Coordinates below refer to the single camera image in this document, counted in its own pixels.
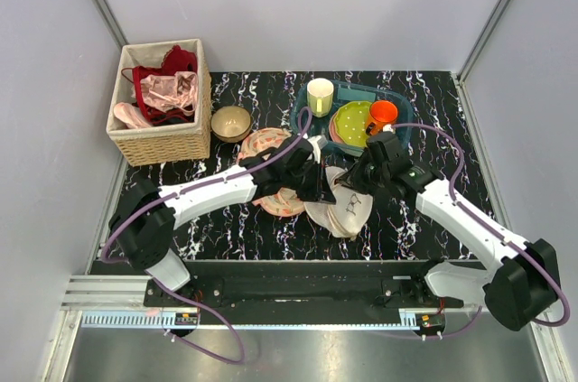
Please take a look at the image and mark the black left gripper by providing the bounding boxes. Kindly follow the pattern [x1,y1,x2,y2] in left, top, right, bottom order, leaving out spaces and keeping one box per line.
[283,158,335,204]

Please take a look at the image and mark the wicker laundry basket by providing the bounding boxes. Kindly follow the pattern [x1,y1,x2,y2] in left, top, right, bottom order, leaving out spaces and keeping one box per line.
[107,39,211,166]

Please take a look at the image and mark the beige ceramic bowl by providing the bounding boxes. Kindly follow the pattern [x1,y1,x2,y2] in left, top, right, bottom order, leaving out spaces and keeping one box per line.
[210,106,252,143]

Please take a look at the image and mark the red lace bra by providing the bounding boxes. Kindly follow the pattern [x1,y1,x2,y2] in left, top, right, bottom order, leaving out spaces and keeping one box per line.
[119,44,199,126]

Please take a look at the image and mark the teal plastic dish tray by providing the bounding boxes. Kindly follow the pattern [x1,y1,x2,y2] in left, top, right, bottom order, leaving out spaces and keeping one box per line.
[307,80,414,154]

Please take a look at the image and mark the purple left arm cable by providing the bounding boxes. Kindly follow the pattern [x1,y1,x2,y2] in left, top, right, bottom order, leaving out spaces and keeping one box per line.
[99,106,313,364]

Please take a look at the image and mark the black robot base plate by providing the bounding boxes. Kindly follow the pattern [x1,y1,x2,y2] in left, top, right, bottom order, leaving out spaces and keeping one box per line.
[143,259,480,311]

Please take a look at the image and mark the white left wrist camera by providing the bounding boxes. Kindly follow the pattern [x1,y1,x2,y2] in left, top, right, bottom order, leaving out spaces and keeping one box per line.
[308,135,328,164]

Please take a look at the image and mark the aluminium frame rail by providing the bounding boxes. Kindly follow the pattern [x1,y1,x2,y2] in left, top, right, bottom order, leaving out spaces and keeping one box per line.
[61,275,442,331]

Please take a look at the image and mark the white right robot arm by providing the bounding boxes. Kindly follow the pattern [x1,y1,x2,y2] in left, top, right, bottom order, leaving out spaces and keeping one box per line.
[337,132,567,331]

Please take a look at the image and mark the white mesh cylindrical laundry bag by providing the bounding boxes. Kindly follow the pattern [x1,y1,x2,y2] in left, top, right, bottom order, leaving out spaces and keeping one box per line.
[303,166,373,240]

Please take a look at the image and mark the green polka dot plate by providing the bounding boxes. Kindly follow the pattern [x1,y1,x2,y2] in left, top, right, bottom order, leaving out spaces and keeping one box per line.
[334,101,371,149]

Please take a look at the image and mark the orange mug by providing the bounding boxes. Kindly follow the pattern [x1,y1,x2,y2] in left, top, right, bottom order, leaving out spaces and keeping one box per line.
[365,100,398,135]

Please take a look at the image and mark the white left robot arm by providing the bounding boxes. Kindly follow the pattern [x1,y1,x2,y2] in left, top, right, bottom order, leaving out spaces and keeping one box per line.
[101,135,336,306]

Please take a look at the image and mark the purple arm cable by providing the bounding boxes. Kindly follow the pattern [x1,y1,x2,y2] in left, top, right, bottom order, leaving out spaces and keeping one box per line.
[99,106,313,364]
[369,122,571,340]

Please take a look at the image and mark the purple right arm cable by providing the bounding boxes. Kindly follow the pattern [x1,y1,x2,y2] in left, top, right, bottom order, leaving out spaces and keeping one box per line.
[369,122,571,340]

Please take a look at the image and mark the pink satin garment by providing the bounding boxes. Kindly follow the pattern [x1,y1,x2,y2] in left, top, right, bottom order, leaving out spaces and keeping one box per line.
[113,71,199,129]

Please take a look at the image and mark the pink plate under green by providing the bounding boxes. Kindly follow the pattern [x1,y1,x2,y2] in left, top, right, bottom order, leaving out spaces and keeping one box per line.
[329,117,362,157]

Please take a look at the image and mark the cream ceramic cup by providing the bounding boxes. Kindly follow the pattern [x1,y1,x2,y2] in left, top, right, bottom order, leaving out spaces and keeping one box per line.
[306,78,334,117]

